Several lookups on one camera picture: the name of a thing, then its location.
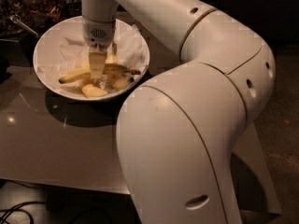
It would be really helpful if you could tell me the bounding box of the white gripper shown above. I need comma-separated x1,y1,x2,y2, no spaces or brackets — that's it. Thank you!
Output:
82,17,116,80

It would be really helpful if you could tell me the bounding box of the tray of dried snacks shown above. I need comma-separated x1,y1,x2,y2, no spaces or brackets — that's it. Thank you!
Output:
26,0,66,23

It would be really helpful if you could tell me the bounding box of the black wire basket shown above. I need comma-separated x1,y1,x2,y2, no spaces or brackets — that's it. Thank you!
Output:
65,2,81,17

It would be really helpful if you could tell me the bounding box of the black floor cable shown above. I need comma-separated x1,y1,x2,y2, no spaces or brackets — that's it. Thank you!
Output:
0,201,48,224

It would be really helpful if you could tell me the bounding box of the white bowl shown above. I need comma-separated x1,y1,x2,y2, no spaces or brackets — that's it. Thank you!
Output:
34,16,150,101

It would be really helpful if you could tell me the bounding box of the glass jar of snacks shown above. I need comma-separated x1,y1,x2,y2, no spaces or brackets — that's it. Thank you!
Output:
0,0,34,36

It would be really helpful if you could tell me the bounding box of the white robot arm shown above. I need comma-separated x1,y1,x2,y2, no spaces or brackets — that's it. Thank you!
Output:
82,0,276,224

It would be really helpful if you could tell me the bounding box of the long yellow banana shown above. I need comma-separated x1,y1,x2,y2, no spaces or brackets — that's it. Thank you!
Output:
58,63,141,84

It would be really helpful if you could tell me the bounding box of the right short banana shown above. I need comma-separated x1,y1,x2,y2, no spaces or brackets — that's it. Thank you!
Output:
105,43,135,91

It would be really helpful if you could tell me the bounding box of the metal spoon handle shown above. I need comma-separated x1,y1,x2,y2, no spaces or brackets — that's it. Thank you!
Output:
9,15,39,37

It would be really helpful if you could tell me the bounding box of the white paper liner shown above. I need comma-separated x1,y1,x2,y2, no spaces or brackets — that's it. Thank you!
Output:
34,16,150,101

